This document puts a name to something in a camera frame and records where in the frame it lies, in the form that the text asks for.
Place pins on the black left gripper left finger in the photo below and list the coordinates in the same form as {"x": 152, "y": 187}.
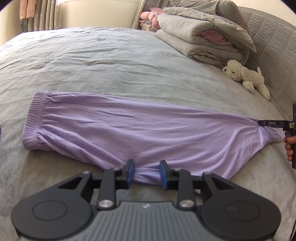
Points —
{"x": 112, "y": 180}

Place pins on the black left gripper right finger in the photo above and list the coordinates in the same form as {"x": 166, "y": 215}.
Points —
{"x": 180, "y": 180}

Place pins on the lilac purple pants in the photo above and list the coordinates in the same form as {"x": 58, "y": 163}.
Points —
{"x": 107, "y": 131}

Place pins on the person's right hand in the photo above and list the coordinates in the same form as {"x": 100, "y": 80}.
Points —
{"x": 288, "y": 146}

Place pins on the white plush dog toy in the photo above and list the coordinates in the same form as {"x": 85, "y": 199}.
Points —
{"x": 250, "y": 79}

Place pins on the grey quilted headboard cover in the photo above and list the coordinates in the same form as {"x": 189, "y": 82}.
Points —
{"x": 274, "y": 40}

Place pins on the grey bed sheet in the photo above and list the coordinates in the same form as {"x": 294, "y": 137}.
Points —
{"x": 119, "y": 62}

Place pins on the folded grey pink duvet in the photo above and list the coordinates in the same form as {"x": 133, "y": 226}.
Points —
{"x": 200, "y": 40}

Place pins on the striped fabric by bed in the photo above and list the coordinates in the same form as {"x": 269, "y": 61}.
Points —
{"x": 146, "y": 25}

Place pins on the grey star-patterned curtain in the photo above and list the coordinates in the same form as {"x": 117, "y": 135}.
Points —
{"x": 47, "y": 17}

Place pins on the pink hanging towel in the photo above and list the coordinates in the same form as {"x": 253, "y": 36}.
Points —
{"x": 27, "y": 9}

